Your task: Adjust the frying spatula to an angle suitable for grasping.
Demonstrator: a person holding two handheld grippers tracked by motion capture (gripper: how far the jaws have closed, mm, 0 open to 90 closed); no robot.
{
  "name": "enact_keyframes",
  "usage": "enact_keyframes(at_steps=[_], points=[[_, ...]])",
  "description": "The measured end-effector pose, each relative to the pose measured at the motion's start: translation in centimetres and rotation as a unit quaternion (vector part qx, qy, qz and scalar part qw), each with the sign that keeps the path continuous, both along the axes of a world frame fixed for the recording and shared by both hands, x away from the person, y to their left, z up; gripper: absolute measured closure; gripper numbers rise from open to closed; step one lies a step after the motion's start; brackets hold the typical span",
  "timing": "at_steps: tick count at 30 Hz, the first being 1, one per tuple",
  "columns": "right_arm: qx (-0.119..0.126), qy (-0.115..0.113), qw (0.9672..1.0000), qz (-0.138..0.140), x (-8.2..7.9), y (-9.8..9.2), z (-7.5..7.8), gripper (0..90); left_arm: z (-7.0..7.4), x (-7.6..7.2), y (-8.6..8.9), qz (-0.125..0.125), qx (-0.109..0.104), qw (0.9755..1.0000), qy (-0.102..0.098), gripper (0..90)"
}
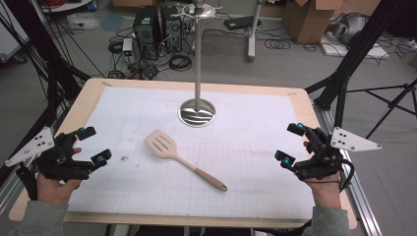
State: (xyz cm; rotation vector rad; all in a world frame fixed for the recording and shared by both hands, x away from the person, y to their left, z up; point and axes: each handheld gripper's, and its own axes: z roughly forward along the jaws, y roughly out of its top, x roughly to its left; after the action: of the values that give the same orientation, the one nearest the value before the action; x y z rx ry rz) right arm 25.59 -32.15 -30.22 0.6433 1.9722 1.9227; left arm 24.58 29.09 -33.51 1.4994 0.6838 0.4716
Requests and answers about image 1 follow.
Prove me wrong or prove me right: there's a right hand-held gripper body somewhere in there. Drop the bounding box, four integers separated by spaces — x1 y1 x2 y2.
293 126 383 182

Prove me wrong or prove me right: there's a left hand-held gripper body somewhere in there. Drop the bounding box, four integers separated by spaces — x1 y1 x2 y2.
4 127 96 183

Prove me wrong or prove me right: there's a beige slotted spatula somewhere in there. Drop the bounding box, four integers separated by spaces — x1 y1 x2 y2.
144 128 228 193

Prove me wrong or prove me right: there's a metal utensil stand with hooks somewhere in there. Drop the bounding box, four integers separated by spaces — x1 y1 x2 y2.
170 0 224 128

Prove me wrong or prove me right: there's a person's right hand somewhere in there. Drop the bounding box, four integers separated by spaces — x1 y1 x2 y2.
303 141 343 210

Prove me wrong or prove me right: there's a person's left hand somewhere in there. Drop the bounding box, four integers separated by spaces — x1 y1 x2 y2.
35 147 83 207

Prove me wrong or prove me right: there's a white gridded mat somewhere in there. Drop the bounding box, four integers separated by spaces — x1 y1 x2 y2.
67 86 317 220

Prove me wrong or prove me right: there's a black tripod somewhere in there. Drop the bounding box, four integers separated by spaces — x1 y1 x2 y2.
346 78 417 140

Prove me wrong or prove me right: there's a small white box green light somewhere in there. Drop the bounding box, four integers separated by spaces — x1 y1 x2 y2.
122 37 134 57

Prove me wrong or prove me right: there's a white flat board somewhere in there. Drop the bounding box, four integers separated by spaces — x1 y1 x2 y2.
319 33 389 61

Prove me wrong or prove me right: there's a white stand leg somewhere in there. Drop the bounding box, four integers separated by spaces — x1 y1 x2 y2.
246 0 264 63

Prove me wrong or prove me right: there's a brown cardboard box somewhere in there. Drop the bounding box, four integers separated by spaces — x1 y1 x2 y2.
283 0 332 45

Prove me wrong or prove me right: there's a clear plastic bag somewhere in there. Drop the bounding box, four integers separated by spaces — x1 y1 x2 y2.
67 12 100 31

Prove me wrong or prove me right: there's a grey rounded appliance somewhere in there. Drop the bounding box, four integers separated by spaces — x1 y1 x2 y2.
328 12 370 45

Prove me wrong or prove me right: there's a black computer tower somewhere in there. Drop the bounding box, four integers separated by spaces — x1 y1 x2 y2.
132 5 161 61
160 6 183 54

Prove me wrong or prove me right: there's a flat black device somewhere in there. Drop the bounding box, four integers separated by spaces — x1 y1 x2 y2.
223 15 263 31

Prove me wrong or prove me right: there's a white cabinet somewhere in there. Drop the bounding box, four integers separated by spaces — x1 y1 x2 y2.
0 0 31 64

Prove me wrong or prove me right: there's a round white table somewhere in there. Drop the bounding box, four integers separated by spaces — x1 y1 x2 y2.
40 0 94 14

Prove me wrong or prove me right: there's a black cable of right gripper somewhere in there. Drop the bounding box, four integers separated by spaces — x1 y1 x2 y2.
303 158 356 193

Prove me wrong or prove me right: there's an aluminium rail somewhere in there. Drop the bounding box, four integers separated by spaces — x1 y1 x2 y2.
0 111 63 215
313 97 384 236

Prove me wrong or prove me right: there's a black metal frame post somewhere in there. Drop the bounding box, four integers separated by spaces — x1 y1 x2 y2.
0 0 92 185
304 0 406 110

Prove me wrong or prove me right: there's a coil of black cable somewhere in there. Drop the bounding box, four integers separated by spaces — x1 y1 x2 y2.
168 52 194 73

